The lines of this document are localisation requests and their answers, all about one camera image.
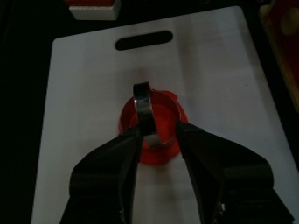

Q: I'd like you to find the white plastic cutting board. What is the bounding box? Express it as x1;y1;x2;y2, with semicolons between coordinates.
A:
31;5;299;224

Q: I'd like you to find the red dough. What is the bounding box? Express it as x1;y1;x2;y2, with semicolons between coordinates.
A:
118;88;190;166

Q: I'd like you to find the red and white block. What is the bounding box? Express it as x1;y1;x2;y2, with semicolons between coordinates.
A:
63;0;123;21

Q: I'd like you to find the red and tan wooden drawer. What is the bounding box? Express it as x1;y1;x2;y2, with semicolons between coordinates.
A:
258;0;299;113

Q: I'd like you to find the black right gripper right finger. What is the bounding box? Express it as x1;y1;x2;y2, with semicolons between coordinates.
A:
174;120;295;224

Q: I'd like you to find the round metal cookie cutter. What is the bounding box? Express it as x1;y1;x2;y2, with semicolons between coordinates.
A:
123;81;183;148

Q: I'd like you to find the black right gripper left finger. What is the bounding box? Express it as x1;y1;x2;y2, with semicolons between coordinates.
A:
59;125;145;224

